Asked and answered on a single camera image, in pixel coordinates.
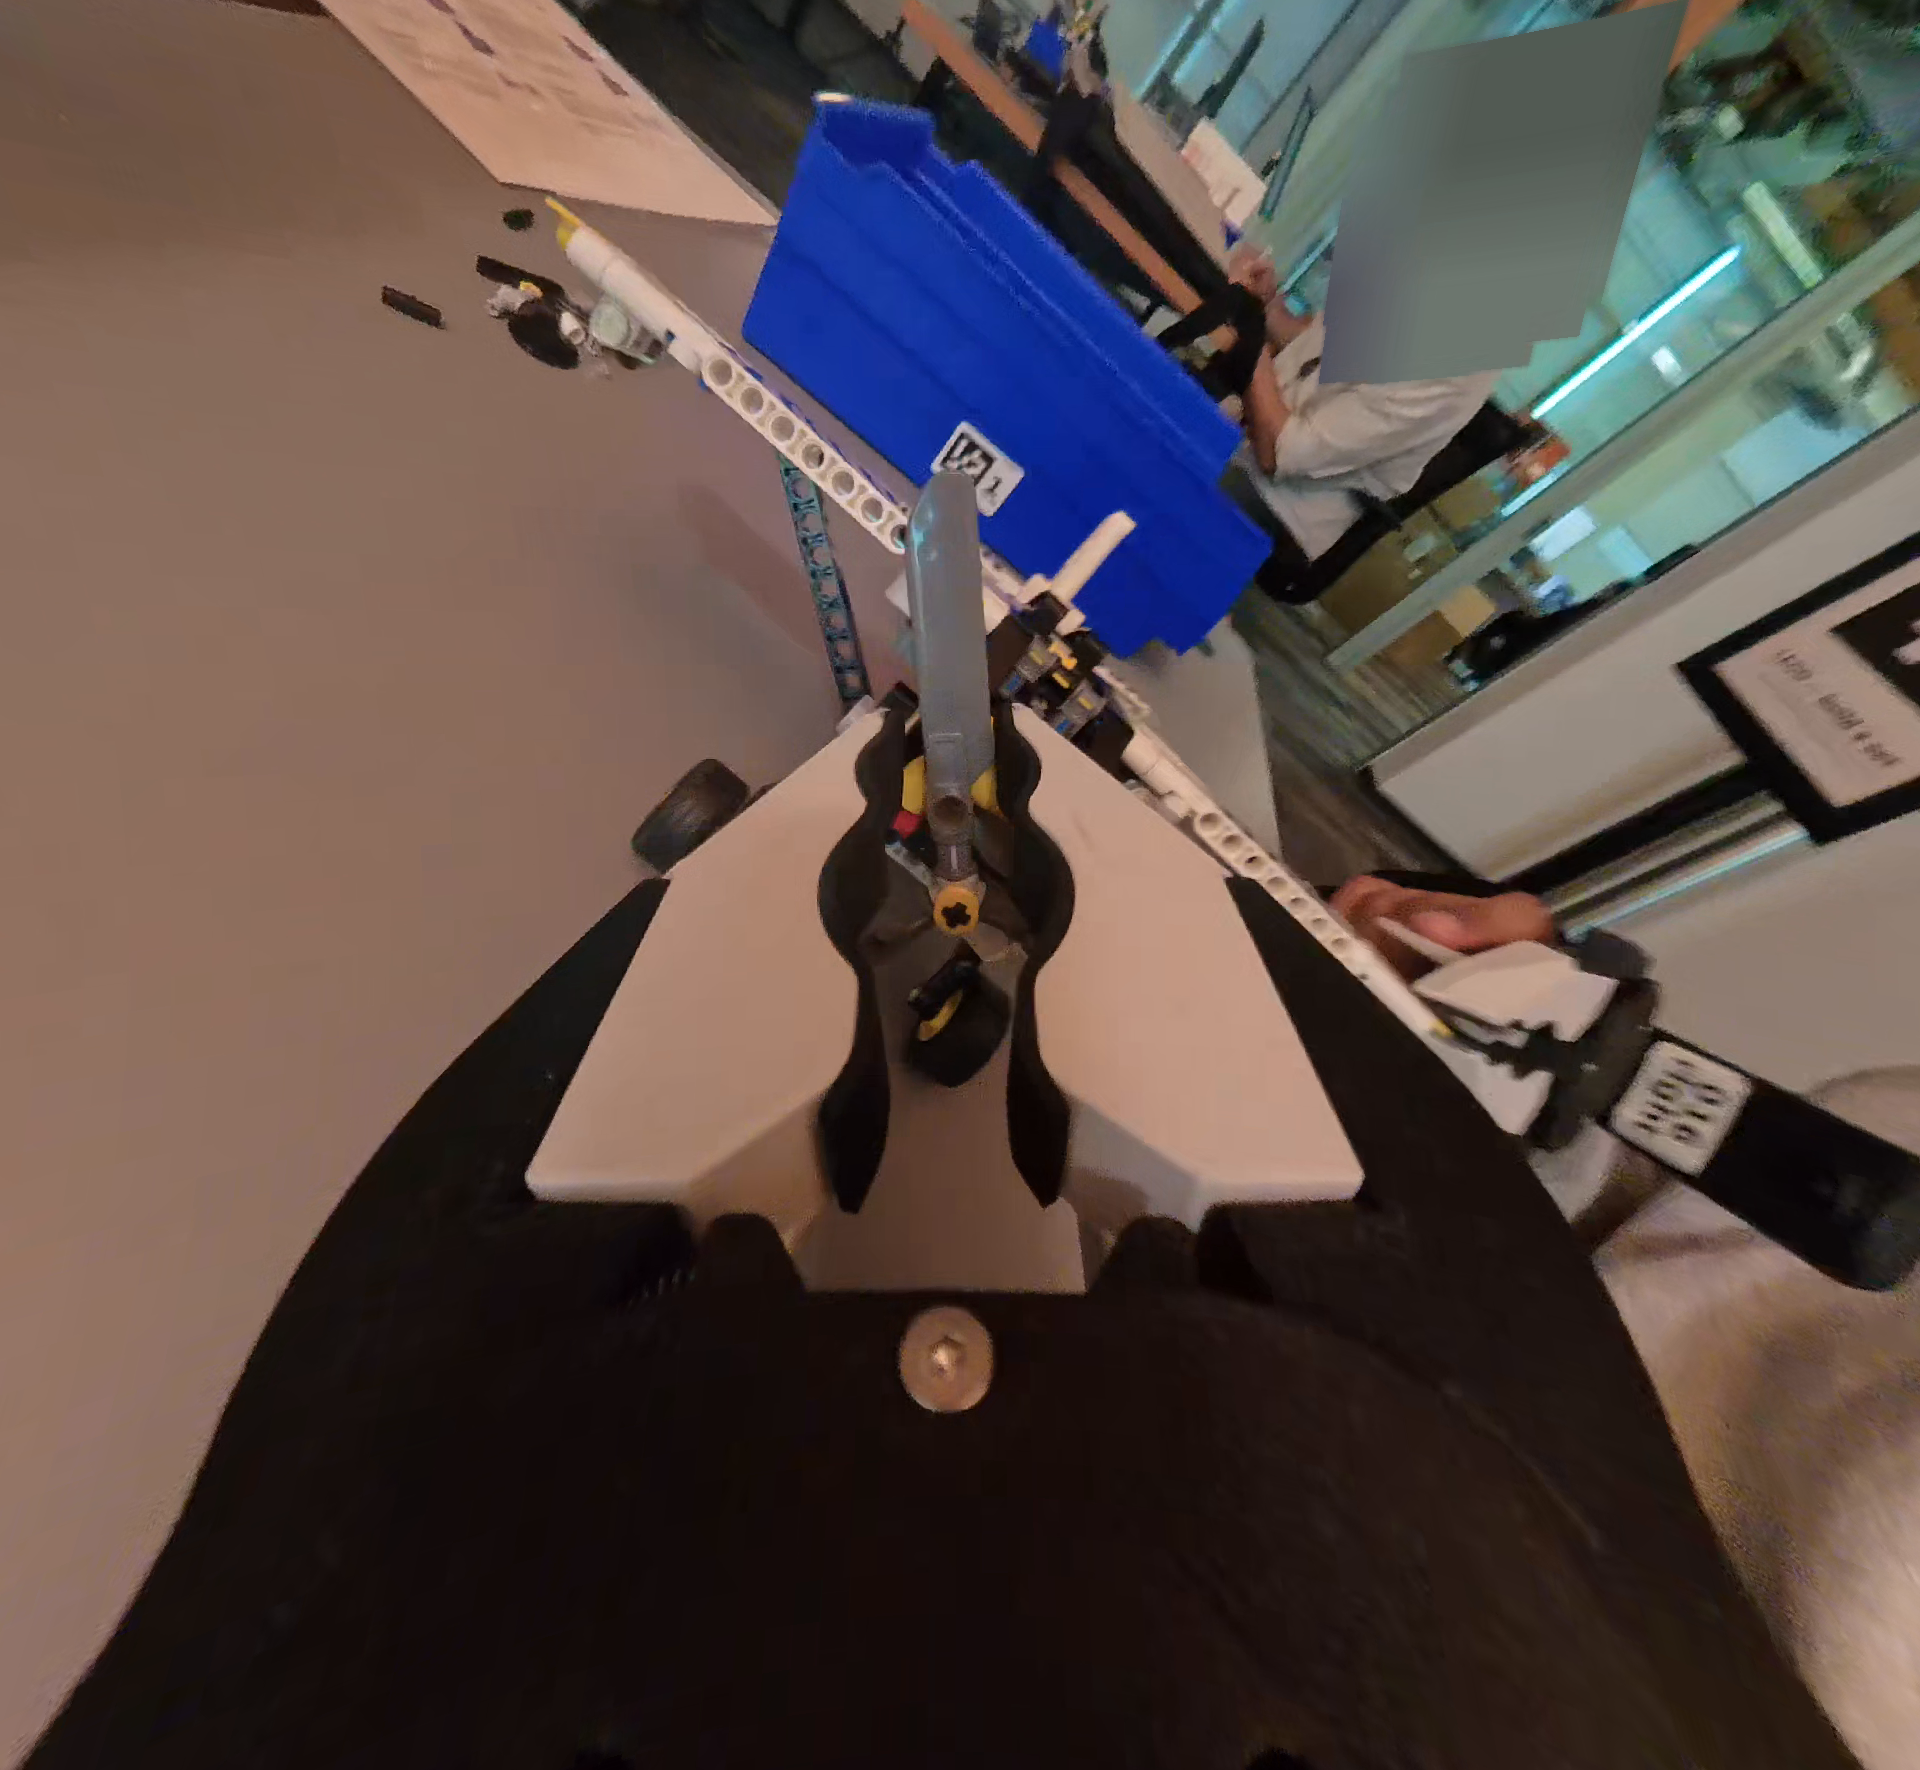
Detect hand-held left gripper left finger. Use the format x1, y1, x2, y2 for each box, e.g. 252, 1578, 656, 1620
525, 713, 918, 1218

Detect framed white sign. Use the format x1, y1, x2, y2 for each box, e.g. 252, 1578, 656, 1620
1672, 537, 1920, 846

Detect blue plastic bin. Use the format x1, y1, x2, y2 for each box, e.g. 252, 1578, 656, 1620
739, 93, 1280, 659

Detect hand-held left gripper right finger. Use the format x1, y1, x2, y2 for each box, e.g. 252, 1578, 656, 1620
989, 716, 1367, 1228

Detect wooden side desk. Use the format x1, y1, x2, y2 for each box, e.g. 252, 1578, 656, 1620
897, 0, 1252, 318

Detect printed paper sheet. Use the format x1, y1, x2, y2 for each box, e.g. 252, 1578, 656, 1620
162, 0, 785, 231

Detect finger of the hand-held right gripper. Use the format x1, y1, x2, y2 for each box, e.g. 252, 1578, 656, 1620
1413, 939, 1620, 1050
1468, 1050, 1583, 1149

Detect cluster of small lego pieces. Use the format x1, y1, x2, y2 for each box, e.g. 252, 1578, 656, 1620
374, 205, 669, 376

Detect person's right hand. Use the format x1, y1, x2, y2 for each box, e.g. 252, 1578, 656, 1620
1329, 874, 1561, 968

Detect yellow white lego airplane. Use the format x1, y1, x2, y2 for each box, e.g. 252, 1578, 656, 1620
540, 198, 1461, 1090

